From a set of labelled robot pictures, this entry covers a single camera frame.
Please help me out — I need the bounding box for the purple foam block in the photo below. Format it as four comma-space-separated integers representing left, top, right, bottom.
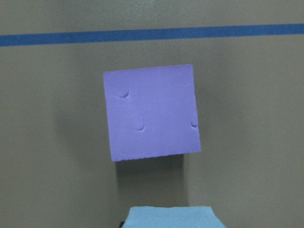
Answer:
103, 64, 201, 162

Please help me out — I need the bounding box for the light blue foam block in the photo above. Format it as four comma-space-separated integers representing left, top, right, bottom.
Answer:
123, 206, 225, 228

